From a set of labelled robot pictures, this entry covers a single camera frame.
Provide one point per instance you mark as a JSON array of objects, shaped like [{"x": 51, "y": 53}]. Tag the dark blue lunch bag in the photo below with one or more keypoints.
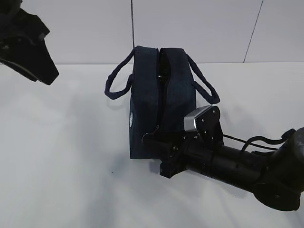
[{"x": 163, "y": 86}]

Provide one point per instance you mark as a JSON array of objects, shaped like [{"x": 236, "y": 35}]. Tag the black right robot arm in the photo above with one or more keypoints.
[{"x": 275, "y": 178}]

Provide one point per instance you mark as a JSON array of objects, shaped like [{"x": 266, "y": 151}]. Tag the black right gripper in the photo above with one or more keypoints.
[{"x": 181, "y": 152}]

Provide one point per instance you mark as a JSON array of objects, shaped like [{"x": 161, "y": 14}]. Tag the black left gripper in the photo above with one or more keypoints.
[{"x": 22, "y": 43}]

